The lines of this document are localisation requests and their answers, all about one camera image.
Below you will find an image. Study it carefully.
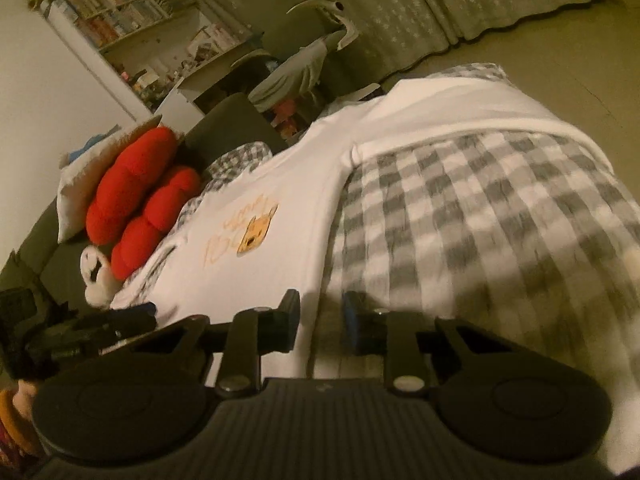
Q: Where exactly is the white long sleeve shirt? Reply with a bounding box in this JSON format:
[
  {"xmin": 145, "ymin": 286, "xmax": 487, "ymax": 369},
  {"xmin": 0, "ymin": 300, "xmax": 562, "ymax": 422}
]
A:
[{"xmin": 113, "ymin": 75, "xmax": 606, "ymax": 377}]

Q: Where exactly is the person's hand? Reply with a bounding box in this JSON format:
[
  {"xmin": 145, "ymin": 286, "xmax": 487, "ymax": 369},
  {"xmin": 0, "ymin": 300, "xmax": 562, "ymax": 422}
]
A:
[{"xmin": 12, "ymin": 379, "xmax": 42, "ymax": 422}]

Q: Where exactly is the white plush toy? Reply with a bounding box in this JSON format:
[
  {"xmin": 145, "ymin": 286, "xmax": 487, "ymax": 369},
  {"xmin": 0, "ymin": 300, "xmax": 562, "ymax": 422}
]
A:
[{"xmin": 79, "ymin": 245, "xmax": 122, "ymax": 309}]

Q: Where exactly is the grey white checkered bedsheet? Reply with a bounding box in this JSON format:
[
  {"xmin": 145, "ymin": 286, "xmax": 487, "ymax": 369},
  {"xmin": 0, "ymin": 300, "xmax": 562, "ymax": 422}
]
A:
[{"xmin": 119, "ymin": 62, "xmax": 640, "ymax": 476}]

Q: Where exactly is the lower red plush cushion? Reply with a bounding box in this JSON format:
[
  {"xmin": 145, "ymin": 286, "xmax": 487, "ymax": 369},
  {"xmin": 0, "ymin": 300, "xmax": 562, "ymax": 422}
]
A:
[{"xmin": 111, "ymin": 166, "xmax": 201, "ymax": 282}]

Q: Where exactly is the red plush cushion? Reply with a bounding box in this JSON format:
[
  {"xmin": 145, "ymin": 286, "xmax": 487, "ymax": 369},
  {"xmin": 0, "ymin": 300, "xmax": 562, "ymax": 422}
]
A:
[
  {"xmin": 86, "ymin": 126, "xmax": 178, "ymax": 246},
  {"xmin": 111, "ymin": 166, "xmax": 201, "ymax": 282}
]

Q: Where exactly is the white grey pillow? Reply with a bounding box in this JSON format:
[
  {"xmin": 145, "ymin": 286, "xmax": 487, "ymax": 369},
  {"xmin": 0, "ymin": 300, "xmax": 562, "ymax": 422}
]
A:
[{"xmin": 55, "ymin": 116, "xmax": 160, "ymax": 244}]

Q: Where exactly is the upper red plush cushion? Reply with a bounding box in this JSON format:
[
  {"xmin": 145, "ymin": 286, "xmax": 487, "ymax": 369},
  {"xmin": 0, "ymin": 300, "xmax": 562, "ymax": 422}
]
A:
[{"xmin": 86, "ymin": 126, "xmax": 178, "ymax": 246}]

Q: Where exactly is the blue plush toy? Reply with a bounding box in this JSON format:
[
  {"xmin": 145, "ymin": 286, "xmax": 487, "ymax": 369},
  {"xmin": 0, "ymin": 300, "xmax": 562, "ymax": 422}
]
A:
[{"xmin": 61, "ymin": 125, "xmax": 122, "ymax": 168}]

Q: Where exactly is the grey white office chair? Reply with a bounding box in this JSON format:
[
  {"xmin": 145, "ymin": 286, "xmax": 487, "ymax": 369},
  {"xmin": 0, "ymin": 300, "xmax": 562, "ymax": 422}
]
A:
[{"xmin": 241, "ymin": 0, "xmax": 382, "ymax": 113}]

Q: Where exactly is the white desk with shelves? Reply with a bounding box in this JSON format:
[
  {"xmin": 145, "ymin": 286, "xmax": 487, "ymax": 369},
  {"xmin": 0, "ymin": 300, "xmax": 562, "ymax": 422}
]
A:
[{"xmin": 27, "ymin": 0, "xmax": 256, "ymax": 131}]

